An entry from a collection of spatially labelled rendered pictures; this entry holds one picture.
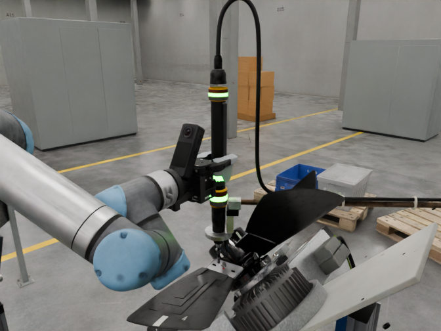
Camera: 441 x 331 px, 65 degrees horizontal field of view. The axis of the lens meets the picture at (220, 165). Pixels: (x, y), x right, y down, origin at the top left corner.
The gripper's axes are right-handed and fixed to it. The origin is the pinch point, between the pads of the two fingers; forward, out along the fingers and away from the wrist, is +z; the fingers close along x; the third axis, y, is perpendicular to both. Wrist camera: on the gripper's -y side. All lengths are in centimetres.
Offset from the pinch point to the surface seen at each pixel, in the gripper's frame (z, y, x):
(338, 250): 33, 37, 19
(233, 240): 3.8, 25.7, -0.2
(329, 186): 273, 114, -67
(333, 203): 10.2, 10.7, 23.7
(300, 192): 0.6, 5.6, 19.5
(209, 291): -13.7, 28.7, 5.3
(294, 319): -1.8, 36.7, 21.1
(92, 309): 39, 150, -147
